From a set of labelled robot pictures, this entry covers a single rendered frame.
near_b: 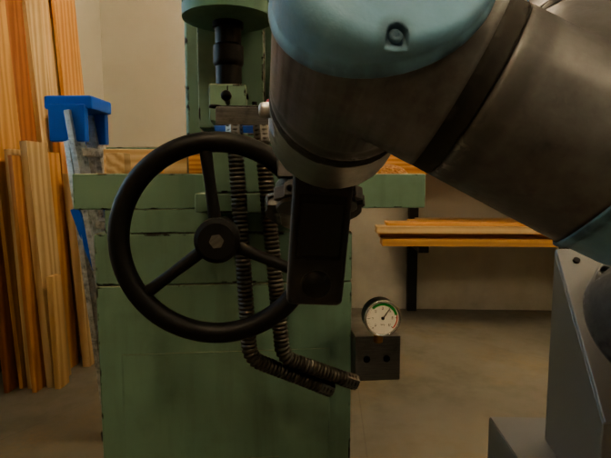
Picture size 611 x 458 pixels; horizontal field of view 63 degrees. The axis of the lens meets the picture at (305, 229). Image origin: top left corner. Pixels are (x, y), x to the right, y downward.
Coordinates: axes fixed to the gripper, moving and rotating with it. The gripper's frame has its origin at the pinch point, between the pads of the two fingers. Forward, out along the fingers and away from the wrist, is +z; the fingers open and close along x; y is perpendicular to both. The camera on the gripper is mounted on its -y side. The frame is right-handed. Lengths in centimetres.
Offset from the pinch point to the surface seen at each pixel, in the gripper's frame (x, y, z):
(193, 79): 20, 49, 52
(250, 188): 6.3, 11.2, 19.2
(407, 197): -21.1, 12.8, 28.7
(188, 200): 16.8, 12.4, 28.8
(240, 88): 8.3, 35.7, 32.5
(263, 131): 4.3, 18.7, 15.0
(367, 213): -68, 77, 263
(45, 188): 96, 59, 158
